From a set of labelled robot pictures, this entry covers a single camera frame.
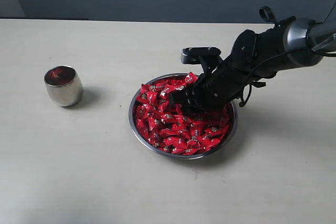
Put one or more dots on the round steel bowl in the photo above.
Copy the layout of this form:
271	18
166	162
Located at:
183	116

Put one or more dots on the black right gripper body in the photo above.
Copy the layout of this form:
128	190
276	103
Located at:
217	89

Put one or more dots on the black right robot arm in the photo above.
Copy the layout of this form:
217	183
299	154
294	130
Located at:
292	43

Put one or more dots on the pile of red candies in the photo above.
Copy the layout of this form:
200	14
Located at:
178	129

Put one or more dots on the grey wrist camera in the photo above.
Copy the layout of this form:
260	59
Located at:
208	57

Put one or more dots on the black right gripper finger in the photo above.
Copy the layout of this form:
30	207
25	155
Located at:
182	97
192	112

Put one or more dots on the steel cup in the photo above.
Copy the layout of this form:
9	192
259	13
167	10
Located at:
67	94

